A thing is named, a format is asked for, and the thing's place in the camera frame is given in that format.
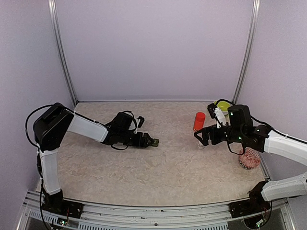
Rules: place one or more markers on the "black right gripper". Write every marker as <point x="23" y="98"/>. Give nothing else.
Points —
<point x="211" y="129"/>

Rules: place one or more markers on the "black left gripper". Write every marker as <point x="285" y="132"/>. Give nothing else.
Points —
<point x="142" y="143"/>

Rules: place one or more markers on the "green pill organizer box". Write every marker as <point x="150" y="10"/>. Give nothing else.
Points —
<point x="155" y="142"/>

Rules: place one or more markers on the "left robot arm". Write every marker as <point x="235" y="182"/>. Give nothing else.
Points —
<point x="57" y="120"/>

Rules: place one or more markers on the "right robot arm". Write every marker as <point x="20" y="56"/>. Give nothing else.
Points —
<point x="262" y="138"/>

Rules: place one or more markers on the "small white pill bottle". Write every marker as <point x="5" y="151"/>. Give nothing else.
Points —
<point x="200" y="145"/>

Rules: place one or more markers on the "orange pill bottle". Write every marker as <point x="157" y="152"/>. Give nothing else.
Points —
<point x="199" y="121"/>

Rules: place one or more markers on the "lime green bowl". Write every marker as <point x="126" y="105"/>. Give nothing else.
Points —
<point x="223" y="105"/>

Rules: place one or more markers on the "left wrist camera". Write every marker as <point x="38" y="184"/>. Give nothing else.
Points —
<point x="140" y="120"/>

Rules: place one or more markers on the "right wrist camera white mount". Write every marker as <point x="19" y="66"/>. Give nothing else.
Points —
<point x="217" y="114"/>

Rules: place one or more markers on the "front aluminium rail base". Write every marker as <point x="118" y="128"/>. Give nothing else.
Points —
<point x="95" y="216"/>

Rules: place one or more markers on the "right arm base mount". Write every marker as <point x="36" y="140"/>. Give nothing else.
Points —
<point x="254" y="204"/>

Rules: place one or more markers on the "right aluminium frame post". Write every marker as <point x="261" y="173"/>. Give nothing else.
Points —
<point x="248" y="49"/>

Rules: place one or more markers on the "aluminium frame post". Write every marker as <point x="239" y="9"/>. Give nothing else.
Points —
<point x="63" y="61"/>
<point x="248" y="49"/>

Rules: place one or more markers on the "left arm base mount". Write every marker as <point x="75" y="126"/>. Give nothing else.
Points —
<point x="62" y="207"/>

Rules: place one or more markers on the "left aluminium frame post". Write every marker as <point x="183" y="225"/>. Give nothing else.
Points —
<point x="63" y="61"/>

